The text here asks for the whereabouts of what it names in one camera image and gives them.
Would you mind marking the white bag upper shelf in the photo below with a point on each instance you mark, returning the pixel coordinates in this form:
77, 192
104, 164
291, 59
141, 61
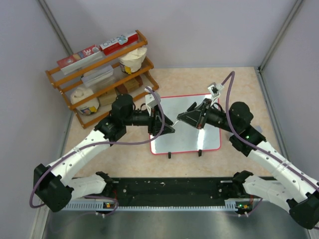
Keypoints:
132, 61

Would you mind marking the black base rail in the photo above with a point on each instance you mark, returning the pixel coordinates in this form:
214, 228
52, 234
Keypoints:
174, 191

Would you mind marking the pink framed whiteboard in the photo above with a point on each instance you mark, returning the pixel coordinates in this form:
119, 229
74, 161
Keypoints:
186, 138

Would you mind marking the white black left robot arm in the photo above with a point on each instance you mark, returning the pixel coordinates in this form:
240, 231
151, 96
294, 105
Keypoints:
55, 184

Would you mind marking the brown block right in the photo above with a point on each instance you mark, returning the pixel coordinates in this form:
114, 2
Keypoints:
130, 85

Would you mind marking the red white wrap box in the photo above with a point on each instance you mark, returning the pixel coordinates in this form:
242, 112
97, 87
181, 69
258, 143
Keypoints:
80, 59

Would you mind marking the clear plastic box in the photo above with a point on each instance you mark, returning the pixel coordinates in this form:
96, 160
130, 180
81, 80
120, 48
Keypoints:
95, 76

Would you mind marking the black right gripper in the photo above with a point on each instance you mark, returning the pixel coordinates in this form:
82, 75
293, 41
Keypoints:
195, 117

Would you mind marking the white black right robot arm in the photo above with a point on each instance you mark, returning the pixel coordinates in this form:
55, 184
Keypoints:
297, 193

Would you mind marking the red foil box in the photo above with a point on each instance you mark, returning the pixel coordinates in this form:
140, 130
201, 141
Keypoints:
114, 44

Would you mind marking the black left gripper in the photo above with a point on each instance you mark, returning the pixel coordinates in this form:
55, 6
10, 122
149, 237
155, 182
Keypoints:
154, 126

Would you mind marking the grey slotted cable duct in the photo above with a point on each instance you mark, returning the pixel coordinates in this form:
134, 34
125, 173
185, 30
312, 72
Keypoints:
108, 206

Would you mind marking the tan block left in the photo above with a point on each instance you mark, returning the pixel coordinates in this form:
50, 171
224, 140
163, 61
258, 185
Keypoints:
108, 97

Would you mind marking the orange wooden shelf rack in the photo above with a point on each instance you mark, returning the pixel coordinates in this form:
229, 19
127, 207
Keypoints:
83, 101

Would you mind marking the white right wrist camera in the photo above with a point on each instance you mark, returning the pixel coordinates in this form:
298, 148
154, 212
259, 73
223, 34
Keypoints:
215, 90

